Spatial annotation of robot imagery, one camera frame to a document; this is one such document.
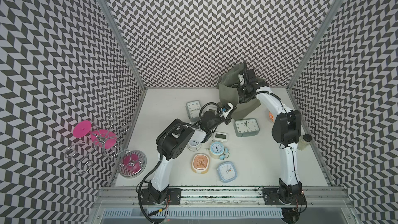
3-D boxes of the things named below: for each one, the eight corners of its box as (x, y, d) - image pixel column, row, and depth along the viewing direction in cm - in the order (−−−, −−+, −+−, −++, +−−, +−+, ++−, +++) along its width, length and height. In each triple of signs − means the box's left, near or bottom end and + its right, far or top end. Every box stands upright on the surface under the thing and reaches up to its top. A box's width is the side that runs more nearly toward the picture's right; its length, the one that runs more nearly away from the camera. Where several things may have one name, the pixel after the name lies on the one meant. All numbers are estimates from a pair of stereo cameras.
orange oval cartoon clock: (190, 173, 81) (190, 172, 79) (192, 155, 87) (191, 153, 85) (209, 173, 81) (209, 172, 79) (209, 155, 87) (209, 153, 85)
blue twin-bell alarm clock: (206, 151, 89) (206, 148, 85) (214, 141, 93) (215, 137, 89) (223, 165, 84) (223, 162, 80) (231, 153, 88) (232, 150, 84)
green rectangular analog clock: (235, 137, 95) (236, 134, 92) (233, 121, 103) (234, 117, 100) (259, 137, 95) (261, 134, 92) (255, 121, 103) (257, 117, 100)
